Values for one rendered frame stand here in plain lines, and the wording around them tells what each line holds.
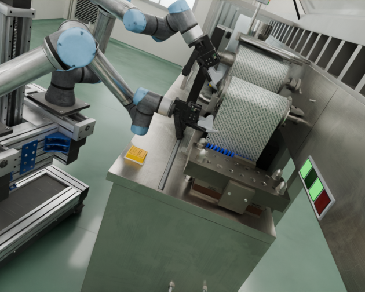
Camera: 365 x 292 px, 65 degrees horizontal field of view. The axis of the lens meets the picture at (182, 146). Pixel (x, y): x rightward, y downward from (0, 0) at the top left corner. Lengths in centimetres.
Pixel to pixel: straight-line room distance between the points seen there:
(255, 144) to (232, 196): 26
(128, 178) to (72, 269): 94
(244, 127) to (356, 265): 66
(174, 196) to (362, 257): 61
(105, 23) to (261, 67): 77
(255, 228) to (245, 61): 72
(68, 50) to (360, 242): 92
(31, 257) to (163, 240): 94
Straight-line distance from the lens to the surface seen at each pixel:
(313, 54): 155
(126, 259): 132
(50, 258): 191
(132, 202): 111
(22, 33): 145
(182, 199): 106
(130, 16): 112
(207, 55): 115
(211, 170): 104
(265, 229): 114
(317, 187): 91
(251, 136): 120
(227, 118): 116
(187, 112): 113
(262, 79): 137
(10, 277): 185
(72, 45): 100
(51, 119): 166
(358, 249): 72
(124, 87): 125
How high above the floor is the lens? 153
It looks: 27 degrees down
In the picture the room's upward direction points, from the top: 22 degrees clockwise
